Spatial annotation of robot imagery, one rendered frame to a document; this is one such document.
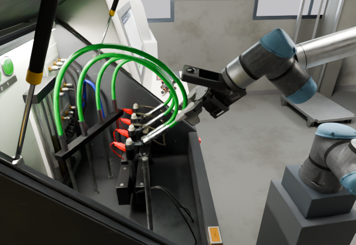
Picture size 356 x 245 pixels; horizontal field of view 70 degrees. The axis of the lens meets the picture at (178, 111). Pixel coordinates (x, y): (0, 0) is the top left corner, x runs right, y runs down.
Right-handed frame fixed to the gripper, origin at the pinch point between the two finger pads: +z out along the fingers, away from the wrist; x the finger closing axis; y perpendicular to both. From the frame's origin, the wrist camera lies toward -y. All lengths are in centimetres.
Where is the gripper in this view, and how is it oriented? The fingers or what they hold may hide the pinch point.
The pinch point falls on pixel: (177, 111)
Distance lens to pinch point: 76.1
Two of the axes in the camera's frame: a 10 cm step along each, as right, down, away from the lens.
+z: -6.5, 5.0, 5.7
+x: 1.5, -6.6, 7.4
